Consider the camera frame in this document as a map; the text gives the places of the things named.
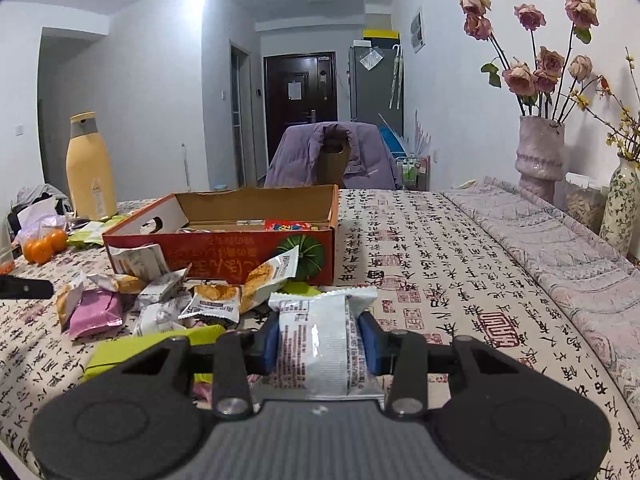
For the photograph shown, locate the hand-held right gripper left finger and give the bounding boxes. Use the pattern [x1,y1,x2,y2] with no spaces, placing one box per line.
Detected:
[107,317,281,421]

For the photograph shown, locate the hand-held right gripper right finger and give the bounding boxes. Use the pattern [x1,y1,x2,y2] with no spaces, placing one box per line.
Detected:
[357,312,531,421]

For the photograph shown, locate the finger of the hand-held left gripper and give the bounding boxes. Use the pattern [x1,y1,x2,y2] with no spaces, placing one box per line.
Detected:
[0,275,54,299]

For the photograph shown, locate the white snack packet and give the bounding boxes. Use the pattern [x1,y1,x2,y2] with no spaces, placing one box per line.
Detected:
[109,243,168,281]
[268,286,387,403]
[131,300,190,337]

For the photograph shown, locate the green snack packet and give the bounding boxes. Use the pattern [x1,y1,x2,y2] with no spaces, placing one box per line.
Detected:
[281,281,323,297]
[82,324,227,383]

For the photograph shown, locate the orange cardboard box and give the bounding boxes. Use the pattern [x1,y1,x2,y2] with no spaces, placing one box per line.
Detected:
[102,184,340,286]

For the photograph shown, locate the orange cracker packet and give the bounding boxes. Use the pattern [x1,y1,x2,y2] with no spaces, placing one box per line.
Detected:
[177,284,244,324]
[239,245,301,315]
[54,280,86,335]
[87,271,147,295]

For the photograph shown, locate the pink snack packet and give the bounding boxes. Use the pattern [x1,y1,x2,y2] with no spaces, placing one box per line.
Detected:
[192,381,217,407]
[66,289,124,341]

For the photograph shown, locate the green and white packet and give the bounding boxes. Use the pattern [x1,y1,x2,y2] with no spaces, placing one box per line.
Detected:
[66,230,108,249]
[84,215,132,238]

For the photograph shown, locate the white tissue paper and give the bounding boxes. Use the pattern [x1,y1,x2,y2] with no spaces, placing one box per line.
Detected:
[17,197,58,226]

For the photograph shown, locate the grey clothes pile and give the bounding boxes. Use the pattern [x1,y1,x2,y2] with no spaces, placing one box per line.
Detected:
[10,184,73,221]

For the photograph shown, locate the red snack packet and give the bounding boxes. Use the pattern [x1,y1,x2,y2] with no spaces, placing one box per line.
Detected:
[264,219,321,233]

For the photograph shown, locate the grey snack packet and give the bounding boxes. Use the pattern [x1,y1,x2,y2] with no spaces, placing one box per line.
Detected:
[136,266,192,307]

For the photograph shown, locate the yellow thermos bottle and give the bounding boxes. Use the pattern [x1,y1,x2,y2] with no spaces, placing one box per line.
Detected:
[66,111,118,222]

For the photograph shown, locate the storage cart with bottles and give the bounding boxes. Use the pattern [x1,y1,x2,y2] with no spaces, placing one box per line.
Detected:
[396,154,431,191]

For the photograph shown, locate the brown wooden chair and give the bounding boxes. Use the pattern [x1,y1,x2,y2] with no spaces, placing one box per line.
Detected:
[317,125,351,186]

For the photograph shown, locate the purple padded jacket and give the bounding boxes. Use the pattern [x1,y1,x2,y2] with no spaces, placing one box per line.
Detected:
[264,122,401,191]

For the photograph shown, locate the pink quilted blanket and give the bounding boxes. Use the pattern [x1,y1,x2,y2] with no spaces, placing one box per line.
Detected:
[442,175,640,411]

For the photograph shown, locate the grey interior door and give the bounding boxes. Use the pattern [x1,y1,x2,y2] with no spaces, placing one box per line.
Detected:
[230,42,251,186]

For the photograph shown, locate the dark entrance door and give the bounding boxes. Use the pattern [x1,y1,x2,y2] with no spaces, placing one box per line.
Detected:
[263,51,337,163]

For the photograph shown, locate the grey refrigerator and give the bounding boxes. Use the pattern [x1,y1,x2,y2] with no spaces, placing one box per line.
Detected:
[348,44,403,126]

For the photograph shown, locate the pink ceramic vase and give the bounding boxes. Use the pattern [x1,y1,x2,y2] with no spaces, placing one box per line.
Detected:
[515,115,566,206]

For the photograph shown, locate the white folded umbrella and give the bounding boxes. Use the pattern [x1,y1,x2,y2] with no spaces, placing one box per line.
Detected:
[390,44,403,111]

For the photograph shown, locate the floral print vase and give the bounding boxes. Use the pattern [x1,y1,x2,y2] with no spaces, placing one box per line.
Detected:
[599,155,640,258]

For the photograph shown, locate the dried pink rose bouquet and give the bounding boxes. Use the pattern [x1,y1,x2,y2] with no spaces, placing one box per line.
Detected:
[459,0,608,123]

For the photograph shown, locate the yellow flower branches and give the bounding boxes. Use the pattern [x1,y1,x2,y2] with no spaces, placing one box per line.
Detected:
[570,45,640,166]

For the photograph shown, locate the grey wall panel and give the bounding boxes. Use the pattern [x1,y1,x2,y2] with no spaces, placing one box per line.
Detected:
[409,7,426,53]

